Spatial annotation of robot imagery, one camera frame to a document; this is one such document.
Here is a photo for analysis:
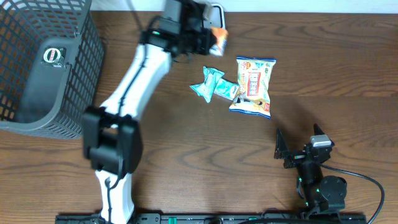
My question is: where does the orange small packet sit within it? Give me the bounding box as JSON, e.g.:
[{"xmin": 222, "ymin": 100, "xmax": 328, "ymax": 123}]
[{"xmin": 209, "ymin": 27, "xmax": 228, "ymax": 56}]

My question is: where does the teal snack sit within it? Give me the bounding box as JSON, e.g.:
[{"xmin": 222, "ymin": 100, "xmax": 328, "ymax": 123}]
[{"xmin": 190, "ymin": 66, "xmax": 224, "ymax": 103}]

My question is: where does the green tissue pack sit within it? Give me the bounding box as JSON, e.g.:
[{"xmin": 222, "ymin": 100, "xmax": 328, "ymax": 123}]
[{"xmin": 214, "ymin": 78, "xmax": 239, "ymax": 100}]

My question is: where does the yellow snack bag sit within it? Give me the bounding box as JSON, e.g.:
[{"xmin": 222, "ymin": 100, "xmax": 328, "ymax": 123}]
[{"xmin": 229, "ymin": 56, "xmax": 277, "ymax": 119}]

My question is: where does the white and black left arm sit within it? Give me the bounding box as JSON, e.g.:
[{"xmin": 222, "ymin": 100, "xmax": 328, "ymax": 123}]
[{"xmin": 82, "ymin": 0, "xmax": 216, "ymax": 223}]

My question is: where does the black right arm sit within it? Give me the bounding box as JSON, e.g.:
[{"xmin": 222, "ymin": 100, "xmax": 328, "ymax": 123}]
[{"xmin": 274, "ymin": 124, "xmax": 347, "ymax": 216}]

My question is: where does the white barcode scanner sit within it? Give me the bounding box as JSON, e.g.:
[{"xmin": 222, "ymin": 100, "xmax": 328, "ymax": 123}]
[{"xmin": 203, "ymin": 3, "xmax": 226, "ymax": 29}]

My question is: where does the round label dark packet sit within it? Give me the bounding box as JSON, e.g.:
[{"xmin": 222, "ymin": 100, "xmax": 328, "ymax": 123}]
[{"xmin": 41, "ymin": 47, "xmax": 67, "ymax": 67}]

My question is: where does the dark mesh plastic basket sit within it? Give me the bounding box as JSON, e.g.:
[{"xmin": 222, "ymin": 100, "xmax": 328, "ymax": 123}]
[{"xmin": 1, "ymin": 0, "xmax": 105, "ymax": 139}]

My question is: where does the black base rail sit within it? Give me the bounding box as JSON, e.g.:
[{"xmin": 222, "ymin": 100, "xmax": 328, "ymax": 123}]
[{"xmin": 55, "ymin": 212, "xmax": 368, "ymax": 224}]

